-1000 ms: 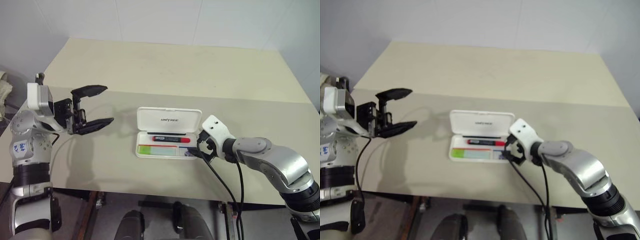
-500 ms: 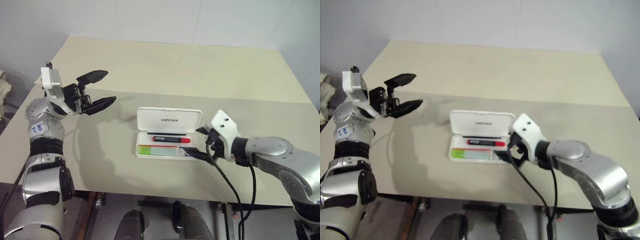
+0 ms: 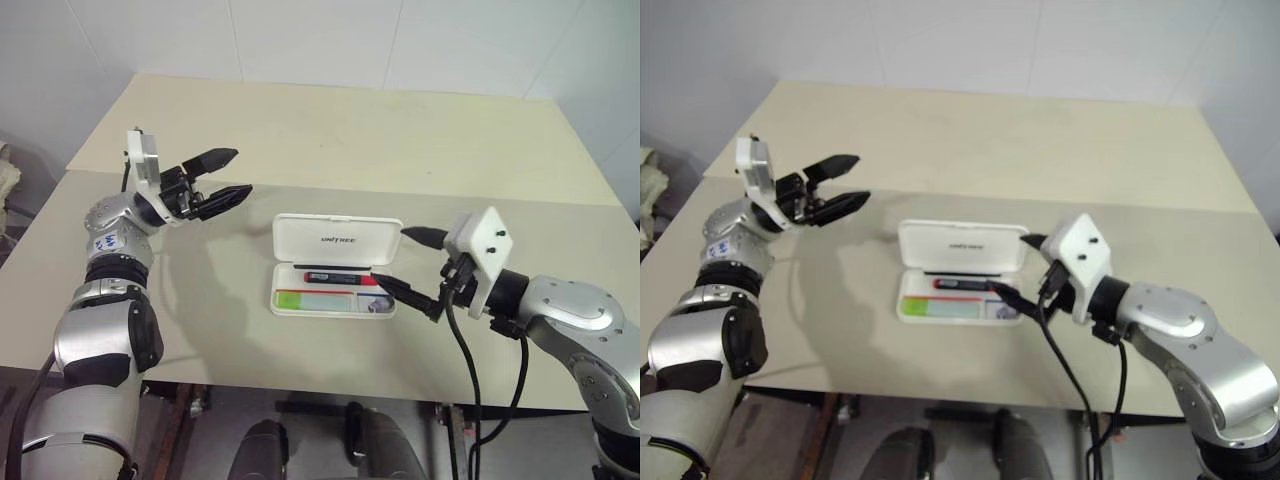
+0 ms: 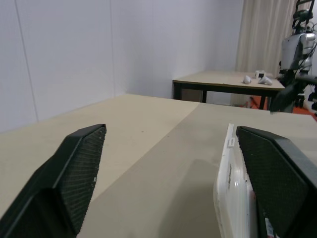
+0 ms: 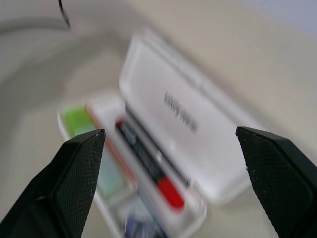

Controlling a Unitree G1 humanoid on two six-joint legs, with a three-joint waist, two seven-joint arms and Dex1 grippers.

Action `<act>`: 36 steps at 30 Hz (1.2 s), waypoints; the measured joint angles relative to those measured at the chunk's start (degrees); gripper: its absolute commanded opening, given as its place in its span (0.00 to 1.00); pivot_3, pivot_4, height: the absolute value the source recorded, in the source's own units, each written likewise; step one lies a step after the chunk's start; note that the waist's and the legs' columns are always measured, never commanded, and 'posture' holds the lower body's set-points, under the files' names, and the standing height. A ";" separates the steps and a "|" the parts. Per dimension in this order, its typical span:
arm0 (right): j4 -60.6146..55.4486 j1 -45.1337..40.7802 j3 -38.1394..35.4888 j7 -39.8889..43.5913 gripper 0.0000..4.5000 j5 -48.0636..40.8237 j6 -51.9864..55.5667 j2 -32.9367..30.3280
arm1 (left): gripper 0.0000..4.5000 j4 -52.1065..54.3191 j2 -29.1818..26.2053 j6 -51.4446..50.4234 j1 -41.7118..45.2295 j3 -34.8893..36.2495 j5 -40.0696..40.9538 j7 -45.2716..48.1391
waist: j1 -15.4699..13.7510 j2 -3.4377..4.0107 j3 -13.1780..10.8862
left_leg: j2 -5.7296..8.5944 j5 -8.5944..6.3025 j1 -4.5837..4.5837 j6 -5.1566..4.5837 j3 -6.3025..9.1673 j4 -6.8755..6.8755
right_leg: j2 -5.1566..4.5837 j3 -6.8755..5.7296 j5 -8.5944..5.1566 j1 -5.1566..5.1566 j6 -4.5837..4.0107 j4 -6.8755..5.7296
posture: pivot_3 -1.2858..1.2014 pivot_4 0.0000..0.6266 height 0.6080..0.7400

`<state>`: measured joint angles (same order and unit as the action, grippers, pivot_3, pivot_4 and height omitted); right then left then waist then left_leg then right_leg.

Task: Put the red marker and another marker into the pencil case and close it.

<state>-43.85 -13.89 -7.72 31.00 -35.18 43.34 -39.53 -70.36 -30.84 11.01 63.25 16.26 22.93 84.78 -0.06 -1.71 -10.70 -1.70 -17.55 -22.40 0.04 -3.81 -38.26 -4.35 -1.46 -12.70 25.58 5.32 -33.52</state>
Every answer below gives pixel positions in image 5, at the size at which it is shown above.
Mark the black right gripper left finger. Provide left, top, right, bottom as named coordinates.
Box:
left=0, top=128, right=107, bottom=238

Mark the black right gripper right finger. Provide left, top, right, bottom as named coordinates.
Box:
left=235, top=126, right=317, bottom=238

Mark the green highlighter pen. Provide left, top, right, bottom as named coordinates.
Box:
left=59, top=104, right=124, bottom=200

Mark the red capped black marker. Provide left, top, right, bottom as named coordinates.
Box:
left=114, top=119, right=185, bottom=214

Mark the white plastic case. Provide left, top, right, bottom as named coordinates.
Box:
left=56, top=28, right=251, bottom=238

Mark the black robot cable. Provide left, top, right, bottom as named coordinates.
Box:
left=58, top=0, right=72, bottom=31

